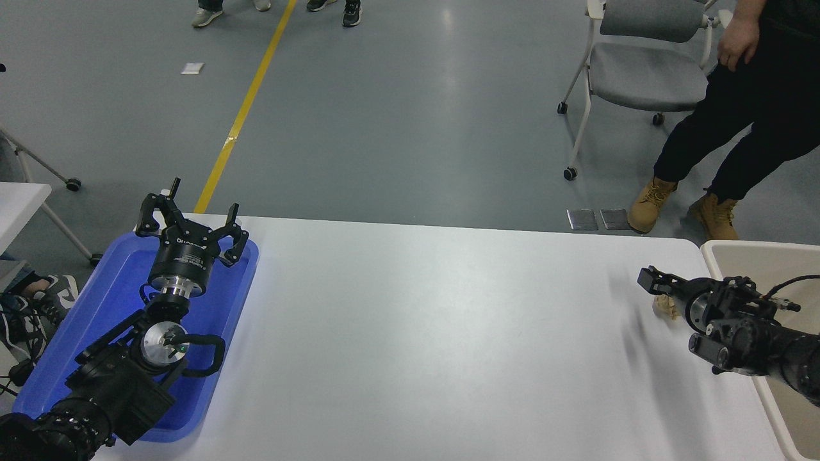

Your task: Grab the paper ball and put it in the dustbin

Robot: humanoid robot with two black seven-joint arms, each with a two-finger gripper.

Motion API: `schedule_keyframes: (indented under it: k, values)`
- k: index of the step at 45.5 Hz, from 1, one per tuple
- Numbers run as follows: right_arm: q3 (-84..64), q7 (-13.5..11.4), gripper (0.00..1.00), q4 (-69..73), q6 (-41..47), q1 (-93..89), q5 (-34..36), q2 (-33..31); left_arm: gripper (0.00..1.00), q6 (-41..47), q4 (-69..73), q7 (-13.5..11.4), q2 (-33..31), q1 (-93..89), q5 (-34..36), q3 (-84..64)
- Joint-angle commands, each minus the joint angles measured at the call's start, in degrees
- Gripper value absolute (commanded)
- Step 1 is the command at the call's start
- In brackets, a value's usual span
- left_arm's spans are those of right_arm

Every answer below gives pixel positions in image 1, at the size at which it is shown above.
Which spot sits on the white chair frame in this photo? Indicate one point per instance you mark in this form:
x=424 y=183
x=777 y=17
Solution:
x=725 y=18

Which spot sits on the seated person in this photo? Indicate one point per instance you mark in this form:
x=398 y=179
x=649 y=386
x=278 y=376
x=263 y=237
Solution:
x=57 y=291

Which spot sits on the large pale dustbin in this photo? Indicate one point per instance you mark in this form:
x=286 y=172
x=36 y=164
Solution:
x=743 y=262

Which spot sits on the tan paper ball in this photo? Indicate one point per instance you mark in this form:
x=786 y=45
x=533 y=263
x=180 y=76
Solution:
x=666 y=307

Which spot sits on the standing person with tan boots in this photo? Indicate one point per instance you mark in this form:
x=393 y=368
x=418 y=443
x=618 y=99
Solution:
x=756 y=115

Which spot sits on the robot right black arm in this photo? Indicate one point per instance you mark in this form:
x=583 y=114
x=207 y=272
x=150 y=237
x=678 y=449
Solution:
x=769 y=349

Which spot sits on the person with grey shoes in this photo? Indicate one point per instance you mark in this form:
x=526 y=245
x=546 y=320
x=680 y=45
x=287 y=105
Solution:
x=206 y=16

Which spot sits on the metal floor plate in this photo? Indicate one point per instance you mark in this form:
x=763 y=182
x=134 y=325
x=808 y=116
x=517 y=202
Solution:
x=582 y=219
x=614 y=219

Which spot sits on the white side table with casters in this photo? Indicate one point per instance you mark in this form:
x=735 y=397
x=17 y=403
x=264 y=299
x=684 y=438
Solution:
x=19 y=205

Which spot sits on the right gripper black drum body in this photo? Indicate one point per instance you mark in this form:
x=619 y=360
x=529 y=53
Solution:
x=705 y=310

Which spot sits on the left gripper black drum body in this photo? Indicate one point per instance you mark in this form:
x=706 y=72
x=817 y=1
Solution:
x=182 y=259

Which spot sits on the person with dark shoes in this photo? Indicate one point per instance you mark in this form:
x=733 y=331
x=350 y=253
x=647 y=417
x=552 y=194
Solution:
x=352 y=13

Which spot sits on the person's hand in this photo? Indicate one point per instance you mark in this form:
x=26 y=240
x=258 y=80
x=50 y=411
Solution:
x=738 y=35

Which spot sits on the grey office chair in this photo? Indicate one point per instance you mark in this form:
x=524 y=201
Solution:
x=647 y=73

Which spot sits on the robot left black arm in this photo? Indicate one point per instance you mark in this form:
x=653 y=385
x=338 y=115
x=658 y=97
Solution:
x=122 y=384

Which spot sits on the blue plastic tray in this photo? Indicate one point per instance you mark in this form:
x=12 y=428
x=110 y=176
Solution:
x=109 y=301

